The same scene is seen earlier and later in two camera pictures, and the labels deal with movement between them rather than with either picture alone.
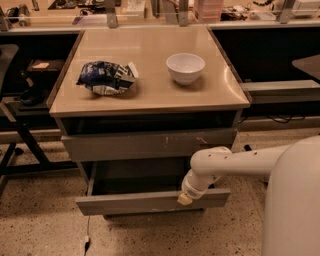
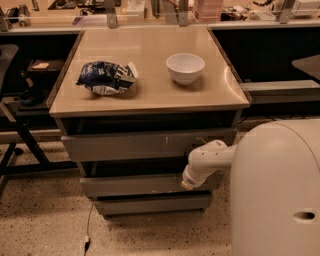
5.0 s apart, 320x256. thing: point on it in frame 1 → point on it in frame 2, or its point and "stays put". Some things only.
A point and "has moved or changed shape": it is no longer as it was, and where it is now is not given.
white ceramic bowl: (185, 67) stays put
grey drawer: (131, 186) has moved or changed shape
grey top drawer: (144, 145) stays put
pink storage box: (208, 11) stays put
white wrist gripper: (190, 190) → (190, 177)
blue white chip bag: (107, 77) stays put
